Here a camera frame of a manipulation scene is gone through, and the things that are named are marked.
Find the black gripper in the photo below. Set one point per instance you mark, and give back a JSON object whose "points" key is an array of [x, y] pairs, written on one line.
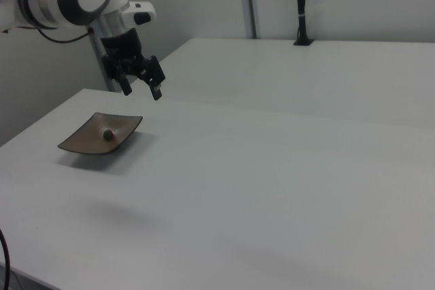
{"points": [[122, 49]]}

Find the brown square ceramic plate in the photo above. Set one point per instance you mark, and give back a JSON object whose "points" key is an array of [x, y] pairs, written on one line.
{"points": [[98, 135]]}

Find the black camera pole with tape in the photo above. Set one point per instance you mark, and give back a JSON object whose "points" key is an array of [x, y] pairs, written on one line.
{"points": [[301, 4]]}

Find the red strawberry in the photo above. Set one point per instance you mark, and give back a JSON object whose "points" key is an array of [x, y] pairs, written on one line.
{"points": [[109, 134]]}

